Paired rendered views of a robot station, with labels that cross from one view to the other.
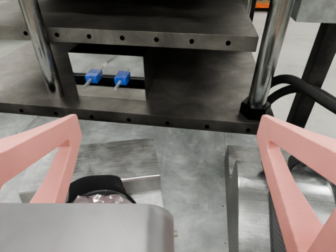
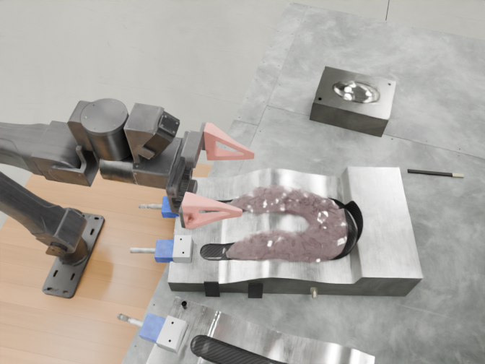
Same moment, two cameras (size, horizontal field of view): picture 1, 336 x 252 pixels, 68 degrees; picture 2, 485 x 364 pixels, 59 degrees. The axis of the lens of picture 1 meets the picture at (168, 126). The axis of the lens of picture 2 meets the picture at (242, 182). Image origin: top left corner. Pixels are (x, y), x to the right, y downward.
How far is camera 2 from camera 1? 54 cm
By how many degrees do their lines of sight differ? 65
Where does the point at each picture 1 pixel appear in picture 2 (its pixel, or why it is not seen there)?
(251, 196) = (326, 354)
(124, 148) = (403, 245)
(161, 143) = (456, 312)
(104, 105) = not seen: outside the picture
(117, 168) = (372, 237)
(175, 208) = (351, 310)
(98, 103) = not seen: outside the picture
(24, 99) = not seen: outside the picture
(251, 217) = (307, 350)
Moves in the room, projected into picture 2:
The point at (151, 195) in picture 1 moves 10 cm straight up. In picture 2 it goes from (348, 274) to (360, 253)
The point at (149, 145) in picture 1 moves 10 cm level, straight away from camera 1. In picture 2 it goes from (408, 271) to (460, 276)
